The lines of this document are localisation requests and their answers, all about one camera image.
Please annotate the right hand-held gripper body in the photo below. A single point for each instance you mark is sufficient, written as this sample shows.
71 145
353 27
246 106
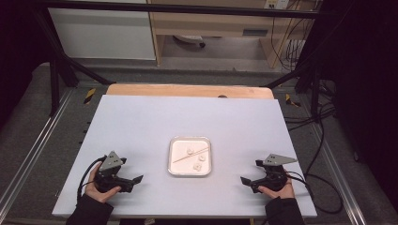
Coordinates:
275 160

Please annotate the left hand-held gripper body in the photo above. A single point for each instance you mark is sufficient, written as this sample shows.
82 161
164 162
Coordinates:
110 162

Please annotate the square metal tray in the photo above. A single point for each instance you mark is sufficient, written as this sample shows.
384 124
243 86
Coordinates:
181 167

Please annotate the wooden skewer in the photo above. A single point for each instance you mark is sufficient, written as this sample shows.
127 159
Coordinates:
187 156

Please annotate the person's right hand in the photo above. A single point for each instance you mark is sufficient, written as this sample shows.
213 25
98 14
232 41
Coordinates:
283 193

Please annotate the person's left hand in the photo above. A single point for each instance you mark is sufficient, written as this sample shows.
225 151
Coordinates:
95 192

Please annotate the yellow black tape strip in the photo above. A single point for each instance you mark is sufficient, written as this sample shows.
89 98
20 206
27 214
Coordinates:
292 100
89 96

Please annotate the wooden table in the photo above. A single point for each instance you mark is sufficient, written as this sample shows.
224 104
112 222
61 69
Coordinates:
187 90

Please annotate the black curtain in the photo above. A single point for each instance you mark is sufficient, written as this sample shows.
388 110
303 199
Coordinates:
18 47
366 78

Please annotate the white cabinet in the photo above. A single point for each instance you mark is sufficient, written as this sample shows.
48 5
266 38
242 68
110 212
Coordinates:
100 34

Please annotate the chair base with caster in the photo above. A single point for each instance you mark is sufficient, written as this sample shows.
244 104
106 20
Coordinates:
189 39

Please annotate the light wooden desk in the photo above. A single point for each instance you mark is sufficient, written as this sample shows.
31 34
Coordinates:
212 26

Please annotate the metal floor rail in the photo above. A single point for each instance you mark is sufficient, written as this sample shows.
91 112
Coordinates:
339 175
34 146

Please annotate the wall power socket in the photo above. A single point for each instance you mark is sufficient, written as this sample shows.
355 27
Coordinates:
277 3

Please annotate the black metal frame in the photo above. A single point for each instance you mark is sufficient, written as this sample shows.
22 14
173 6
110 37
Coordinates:
175 7

